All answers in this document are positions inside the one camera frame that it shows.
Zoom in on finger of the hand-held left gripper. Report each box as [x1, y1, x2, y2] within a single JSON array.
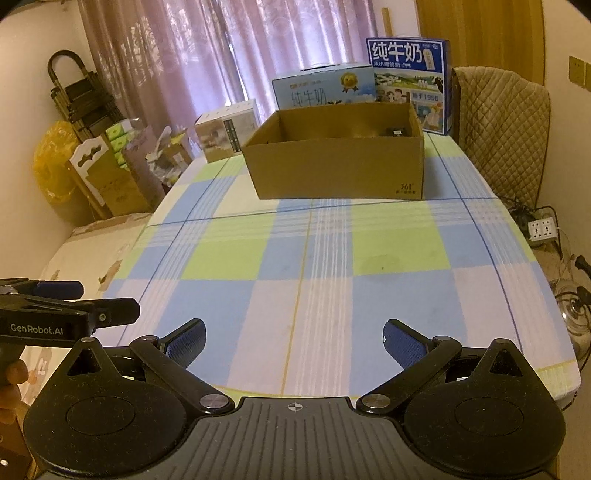
[[0, 278, 85, 301], [28, 298, 141, 326]]

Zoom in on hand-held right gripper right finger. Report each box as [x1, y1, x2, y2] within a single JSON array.
[[355, 318, 527, 416]]

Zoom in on beige quilted chair cover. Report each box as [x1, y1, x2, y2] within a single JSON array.
[[450, 66, 551, 210]]

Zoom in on brown cardboard box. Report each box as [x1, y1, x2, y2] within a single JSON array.
[[241, 102, 426, 201]]

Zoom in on white appliance box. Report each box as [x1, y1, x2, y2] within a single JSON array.
[[193, 99, 259, 163]]

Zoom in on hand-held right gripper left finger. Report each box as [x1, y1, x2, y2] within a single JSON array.
[[67, 318, 234, 416]]

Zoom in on open brown carton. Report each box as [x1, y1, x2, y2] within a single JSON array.
[[122, 124, 195, 195]]

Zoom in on purple curtain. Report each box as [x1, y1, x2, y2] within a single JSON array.
[[78, 0, 393, 134]]

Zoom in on wooden door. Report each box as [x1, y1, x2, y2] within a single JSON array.
[[416, 0, 548, 86]]

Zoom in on checked tablecloth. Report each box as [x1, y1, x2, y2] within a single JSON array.
[[99, 131, 583, 411]]

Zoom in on black folding step ladder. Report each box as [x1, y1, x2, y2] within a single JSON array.
[[46, 51, 123, 139]]

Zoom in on dark blue milk carton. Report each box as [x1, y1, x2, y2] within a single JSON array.
[[366, 37, 453, 136]]

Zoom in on yellow plastic bag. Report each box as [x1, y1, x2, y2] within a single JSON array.
[[33, 120, 86, 204]]

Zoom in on light blue milk carton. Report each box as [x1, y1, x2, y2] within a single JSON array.
[[271, 61, 376, 110]]

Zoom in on metal electric fan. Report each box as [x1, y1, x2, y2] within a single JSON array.
[[551, 277, 591, 352]]

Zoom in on white power strip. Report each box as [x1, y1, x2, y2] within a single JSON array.
[[527, 217, 559, 243]]

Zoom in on cardboard carton with white cutout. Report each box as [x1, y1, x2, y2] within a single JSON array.
[[65, 136, 153, 217]]

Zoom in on green tissue packs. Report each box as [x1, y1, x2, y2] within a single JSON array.
[[105, 117, 139, 167]]

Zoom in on person's left hand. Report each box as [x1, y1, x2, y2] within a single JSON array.
[[0, 360, 29, 425]]

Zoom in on printed beige bed sheet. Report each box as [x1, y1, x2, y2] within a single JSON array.
[[0, 212, 153, 480]]

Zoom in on tangled black cables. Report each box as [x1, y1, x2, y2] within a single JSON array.
[[503, 196, 591, 282]]

